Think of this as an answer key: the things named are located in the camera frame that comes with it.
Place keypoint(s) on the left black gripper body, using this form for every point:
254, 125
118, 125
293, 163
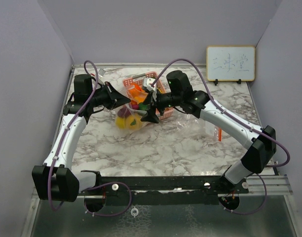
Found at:
98, 98

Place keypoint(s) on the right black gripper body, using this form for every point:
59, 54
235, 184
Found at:
168, 100

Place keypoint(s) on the green toy lime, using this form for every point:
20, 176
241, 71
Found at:
143, 107

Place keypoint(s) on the purple toy sweet potato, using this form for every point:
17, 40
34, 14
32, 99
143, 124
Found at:
123, 113

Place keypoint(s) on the clear zip top bag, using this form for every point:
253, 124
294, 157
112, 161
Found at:
136, 113

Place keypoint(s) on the yellow toy lemon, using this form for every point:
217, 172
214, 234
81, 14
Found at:
121, 123

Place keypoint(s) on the pink plastic basket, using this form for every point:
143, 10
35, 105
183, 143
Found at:
138, 79

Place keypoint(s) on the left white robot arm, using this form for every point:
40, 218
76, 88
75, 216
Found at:
54, 179

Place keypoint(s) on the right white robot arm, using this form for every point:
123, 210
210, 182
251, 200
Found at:
256, 140

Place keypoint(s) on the orange toy tangerine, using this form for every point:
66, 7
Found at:
133, 90

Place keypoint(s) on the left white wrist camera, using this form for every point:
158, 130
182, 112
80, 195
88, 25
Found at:
101, 72

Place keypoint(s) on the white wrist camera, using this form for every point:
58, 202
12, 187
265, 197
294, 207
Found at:
101, 72
148, 85

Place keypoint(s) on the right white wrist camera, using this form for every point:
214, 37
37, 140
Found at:
148, 85

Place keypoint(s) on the small whiteboard wooden frame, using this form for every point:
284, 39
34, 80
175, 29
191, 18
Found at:
230, 63

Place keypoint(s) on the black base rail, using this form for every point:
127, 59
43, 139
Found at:
161, 190

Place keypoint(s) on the aluminium frame rail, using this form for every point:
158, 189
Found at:
275, 185

